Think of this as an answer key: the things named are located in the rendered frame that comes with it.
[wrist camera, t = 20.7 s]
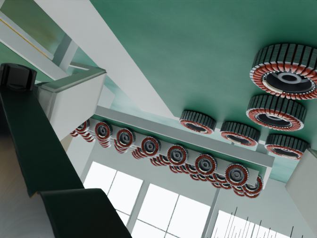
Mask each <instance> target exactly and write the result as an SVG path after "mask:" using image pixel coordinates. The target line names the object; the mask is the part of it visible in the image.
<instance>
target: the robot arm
mask: <svg viewBox="0 0 317 238"><path fill-rule="evenodd" d="M36 75H37V71H35V70H34V69H32V68H30V67H27V66H24V65H20V64H16V63H1V66H0V238H133V237H132V236H131V234H130V232H129V231H128V229H127V227H126V226H125V224H124V223H123V221H122V219H121V218H120V216H119V215H118V213H117V211H116V210H115V208H114V206H113V204H112V203H111V201H110V200H109V198H108V196H107V195H106V193H105V192H104V191H103V190H102V189H101V188H85V187H84V185H83V184H82V182H81V180H80V178H79V176H78V174H77V172H76V170H75V169H74V167H73V165H72V163H71V161H70V159H69V157H68V155H67V153H66V152H65V150H64V148H63V146H62V144H61V142H60V141H61V140H62V139H63V138H64V137H66V136H67V135H68V134H70V133H71V132H72V131H73V130H75V129H76V128H77V127H79V126H80V125H81V124H82V123H84V122H85V121H86V120H87V119H88V118H90V117H91V116H92V115H94V114H95V111H96V108H97V105H98V102H99V98H100V94H101V91H102V88H103V85H104V82H105V79H106V75H107V72H106V70H105V69H102V68H100V67H96V68H93V69H89V70H87V71H84V72H80V73H77V74H74V75H71V76H67V77H65V78H61V79H58V80H55V81H52V82H41V83H37V84H34V83H35V80H36ZM285 188H286V190H287V192H288V194H289V195H290V197H291V198H292V200H293V202H294V203H295V205H296V206H297V208H298V210H299V211H300V213H301V215H302V216H303V218H304V220H305V221H306V223H307V224H308V226H309V227H310V229H311V231H312V232H313V234H314V235H315V237H316V238H317V151H316V150H314V149H311V148H309V149H306V150H305V152H304V154H303V155H302V157H301V159H300V161H299V162H298V164H297V166H296V168H295V169H294V171H293V173H292V175H291V176H290V178H289V180H288V181H287V183H286V185H285Z"/></svg>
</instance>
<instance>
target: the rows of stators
mask: <svg viewBox="0 0 317 238"><path fill-rule="evenodd" d="M179 122H180V123H181V125H182V126H184V127H185V128H188V129H191V130H193V131H196V132H199V133H201V134H207V135H208V134H209V135H210V134H213V133H214V131H215V128H216V125H217V123H216V122H215V121H214V120H213V119H212V118H210V117H208V116H207V115H205V114H202V113H199V112H196V111H195V112H194V111H189V110H187V111H183V112H182V114H181V117H180V119H179ZM219 133H220V135H221V136H222V137H223V138H224V139H226V140H228V141H231V142H234V143H237V144H238V143H239V144H240V145H244V146H257V145H258V144H259V140H260V136H261V134H260V133H259V132H258V131H257V130H256V129H254V128H252V127H250V126H247V125H244V124H240V123H237V122H224V123H223V124H222V127H221V129H220V132H219ZM265 148H266V149H267V150H268V151H269V152H271V153H273V154H276V155H278V156H282V157H285V158H288V159H289V158H290V159H294V160H300V159H301V157H302V155H303V154H304V152H305V150H306V149H309V148H311V146H310V145H309V144H307V143H306V142H305V141H303V140H300V139H297V138H294V137H291V138H290V136H287V135H280V134H273V135H269V136H267V139H266V143H265Z"/></svg>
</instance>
